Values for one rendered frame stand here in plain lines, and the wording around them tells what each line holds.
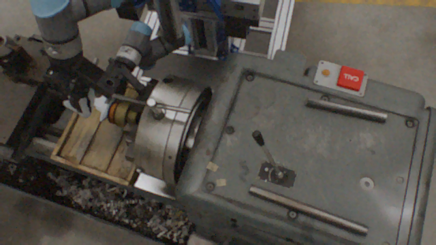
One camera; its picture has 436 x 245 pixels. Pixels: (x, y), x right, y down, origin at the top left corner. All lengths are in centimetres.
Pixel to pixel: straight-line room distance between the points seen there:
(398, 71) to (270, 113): 176
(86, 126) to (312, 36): 167
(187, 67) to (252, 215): 149
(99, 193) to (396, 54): 195
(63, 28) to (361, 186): 75
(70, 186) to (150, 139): 82
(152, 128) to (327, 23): 191
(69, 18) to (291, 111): 58
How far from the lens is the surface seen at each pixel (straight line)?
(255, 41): 243
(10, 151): 158
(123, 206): 174
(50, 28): 87
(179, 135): 108
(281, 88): 110
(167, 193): 142
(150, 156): 113
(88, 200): 180
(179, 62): 238
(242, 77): 111
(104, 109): 131
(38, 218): 251
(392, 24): 293
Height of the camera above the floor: 223
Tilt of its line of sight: 67 degrees down
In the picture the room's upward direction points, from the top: 6 degrees counter-clockwise
